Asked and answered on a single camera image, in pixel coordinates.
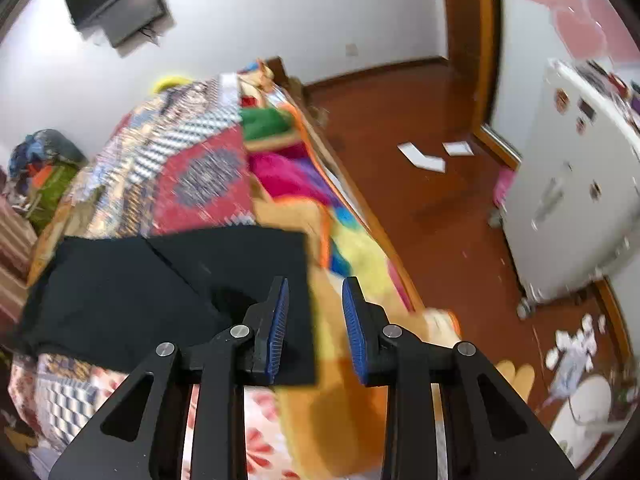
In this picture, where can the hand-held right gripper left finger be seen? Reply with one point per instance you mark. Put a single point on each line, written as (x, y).
(277, 330)

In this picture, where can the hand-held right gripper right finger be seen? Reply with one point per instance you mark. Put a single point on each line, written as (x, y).
(352, 332)

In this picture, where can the black pants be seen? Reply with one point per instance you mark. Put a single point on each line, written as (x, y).
(125, 285)

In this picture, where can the multicoloured fleece blanket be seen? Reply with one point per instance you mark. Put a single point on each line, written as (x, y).
(350, 255)

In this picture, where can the patchwork patterned bedsheet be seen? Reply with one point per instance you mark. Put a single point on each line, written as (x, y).
(200, 175)

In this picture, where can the white paper sheet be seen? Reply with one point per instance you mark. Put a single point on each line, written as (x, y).
(457, 148)
(422, 157)

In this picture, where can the pink plastic object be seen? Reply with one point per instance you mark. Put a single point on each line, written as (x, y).
(502, 187)

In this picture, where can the pile of crumpled white paper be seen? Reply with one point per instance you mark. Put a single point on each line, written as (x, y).
(575, 350)

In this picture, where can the white round stool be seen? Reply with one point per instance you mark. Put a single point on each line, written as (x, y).
(592, 410)

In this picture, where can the white refrigerator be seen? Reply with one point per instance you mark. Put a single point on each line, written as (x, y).
(565, 185)

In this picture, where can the yellow pillow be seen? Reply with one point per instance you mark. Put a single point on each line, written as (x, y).
(170, 82)

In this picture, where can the striped curtain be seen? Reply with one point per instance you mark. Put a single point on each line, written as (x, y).
(12, 250)

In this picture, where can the pile of clothes and bags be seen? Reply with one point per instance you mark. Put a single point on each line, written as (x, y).
(47, 170)

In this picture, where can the wooden bed frame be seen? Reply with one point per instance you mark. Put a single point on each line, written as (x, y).
(350, 180)

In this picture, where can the wall socket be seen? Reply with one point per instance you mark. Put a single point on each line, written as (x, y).
(353, 49)

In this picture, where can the wooden door frame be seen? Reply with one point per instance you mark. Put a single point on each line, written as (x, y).
(472, 35)

